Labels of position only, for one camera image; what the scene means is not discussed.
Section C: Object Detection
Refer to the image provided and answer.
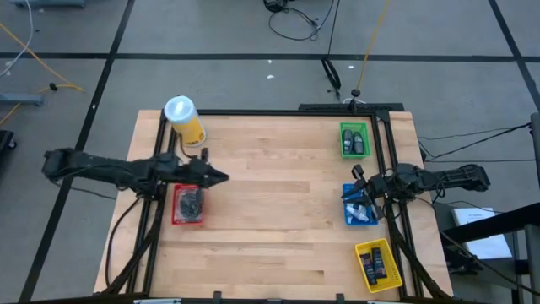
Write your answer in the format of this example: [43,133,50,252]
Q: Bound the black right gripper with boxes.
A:
[340,172,392,222]

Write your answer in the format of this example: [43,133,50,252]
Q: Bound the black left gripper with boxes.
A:
[179,158,231,190]

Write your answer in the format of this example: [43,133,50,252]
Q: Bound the black item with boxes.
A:
[175,198,203,219]
[176,186,203,206]
[175,210,203,225]

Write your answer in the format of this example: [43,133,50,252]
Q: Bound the black toiletry tube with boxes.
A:
[370,247,388,280]
[360,252,378,286]

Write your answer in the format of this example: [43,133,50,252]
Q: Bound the blue plastic basket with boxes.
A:
[342,182,380,227]

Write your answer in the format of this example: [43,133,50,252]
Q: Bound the red plastic basket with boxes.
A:
[171,183,205,226]

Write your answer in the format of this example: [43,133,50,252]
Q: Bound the yellow canister with white lid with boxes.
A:
[163,95,208,148]

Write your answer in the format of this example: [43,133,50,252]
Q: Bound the green plastic basket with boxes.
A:
[339,121,371,160]

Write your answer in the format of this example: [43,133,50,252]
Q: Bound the yellow plastic basket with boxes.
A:
[354,238,404,294]

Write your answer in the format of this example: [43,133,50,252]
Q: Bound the white paper sheets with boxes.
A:
[451,207,514,260]

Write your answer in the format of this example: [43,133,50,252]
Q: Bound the black desk beam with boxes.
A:
[440,202,540,246]

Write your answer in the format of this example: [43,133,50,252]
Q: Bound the grey metal foot bar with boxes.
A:
[0,93,44,106]

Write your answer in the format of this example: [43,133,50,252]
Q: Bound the black cart wheel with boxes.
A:
[0,129,18,162]

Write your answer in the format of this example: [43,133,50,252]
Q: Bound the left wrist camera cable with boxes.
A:
[177,133,200,161]

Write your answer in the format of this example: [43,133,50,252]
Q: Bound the black robot base with cable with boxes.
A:
[100,102,455,304]

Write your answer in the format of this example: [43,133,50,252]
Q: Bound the black stand post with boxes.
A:
[348,87,365,113]

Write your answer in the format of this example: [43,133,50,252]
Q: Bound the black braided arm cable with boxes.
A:
[104,196,143,288]

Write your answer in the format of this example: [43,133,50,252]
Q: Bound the black looped cable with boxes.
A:
[320,0,343,100]

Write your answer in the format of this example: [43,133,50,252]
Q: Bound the thin black wall cable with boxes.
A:
[417,122,532,164]

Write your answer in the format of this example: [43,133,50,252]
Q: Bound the yellow floor cable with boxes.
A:
[0,23,86,126]
[356,0,392,90]

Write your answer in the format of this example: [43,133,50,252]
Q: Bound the black floor cable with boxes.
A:
[263,0,338,42]

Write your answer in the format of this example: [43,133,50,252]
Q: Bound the grey metal post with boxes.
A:
[530,111,540,187]

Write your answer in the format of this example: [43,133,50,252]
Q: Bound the white floor cable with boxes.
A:
[0,0,35,79]

